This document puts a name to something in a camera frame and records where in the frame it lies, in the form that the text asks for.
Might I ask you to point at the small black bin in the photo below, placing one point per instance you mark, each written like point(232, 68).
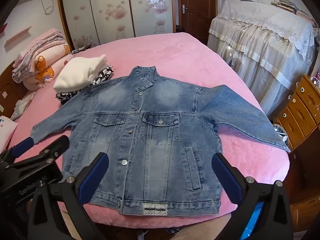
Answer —
point(177, 28)

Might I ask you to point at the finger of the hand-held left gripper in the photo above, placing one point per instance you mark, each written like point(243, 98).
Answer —
point(22, 146)
point(57, 145)

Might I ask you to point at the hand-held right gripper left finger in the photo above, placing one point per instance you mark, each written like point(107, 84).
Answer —
point(93, 177)

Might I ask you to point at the grey white crumpled cloth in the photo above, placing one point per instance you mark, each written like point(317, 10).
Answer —
point(22, 105)

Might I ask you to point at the brown wooden door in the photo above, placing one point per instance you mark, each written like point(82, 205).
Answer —
point(200, 10)

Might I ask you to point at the trash bin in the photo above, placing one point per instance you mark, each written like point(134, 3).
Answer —
point(281, 132)

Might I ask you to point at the black white patterned cloth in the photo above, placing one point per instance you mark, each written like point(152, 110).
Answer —
point(103, 76)

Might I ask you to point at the wooden headboard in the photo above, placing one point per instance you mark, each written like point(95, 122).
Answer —
point(10, 87)

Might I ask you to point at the stack of books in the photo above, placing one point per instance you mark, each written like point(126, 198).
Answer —
point(282, 3)

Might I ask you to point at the lace covered furniture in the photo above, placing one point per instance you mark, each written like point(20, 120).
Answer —
point(262, 42)

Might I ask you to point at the floral sliding door wardrobe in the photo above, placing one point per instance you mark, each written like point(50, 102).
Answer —
point(110, 10)

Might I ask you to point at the wooden drawer cabinet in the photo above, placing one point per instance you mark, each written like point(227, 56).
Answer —
point(300, 110)

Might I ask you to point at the white folded sweater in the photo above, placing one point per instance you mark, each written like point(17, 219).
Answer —
point(80, 75)

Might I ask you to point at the stack of pink bear quilts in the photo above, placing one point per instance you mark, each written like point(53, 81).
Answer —
point(42, 43)

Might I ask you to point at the blue denim jacket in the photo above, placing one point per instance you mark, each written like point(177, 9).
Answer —
point(155, 135)

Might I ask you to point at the pink wall shelf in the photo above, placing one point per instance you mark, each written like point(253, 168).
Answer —
point(17, 37)

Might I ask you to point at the white papers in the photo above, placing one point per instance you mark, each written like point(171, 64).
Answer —
point(248, 0)

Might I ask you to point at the red wall shelf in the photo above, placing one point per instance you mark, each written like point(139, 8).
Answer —
point(2, 28)

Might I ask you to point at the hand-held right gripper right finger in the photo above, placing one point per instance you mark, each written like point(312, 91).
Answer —
point(225, 177)

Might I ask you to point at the white printed pillow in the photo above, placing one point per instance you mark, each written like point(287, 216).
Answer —
point(6, 130)

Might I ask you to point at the blue plastic bag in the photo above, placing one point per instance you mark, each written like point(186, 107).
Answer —
point(255, 217)

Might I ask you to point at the dark box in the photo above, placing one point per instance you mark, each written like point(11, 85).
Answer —
point(81, 48)

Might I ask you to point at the pink bed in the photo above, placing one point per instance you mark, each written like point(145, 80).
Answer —
point(175, 55)

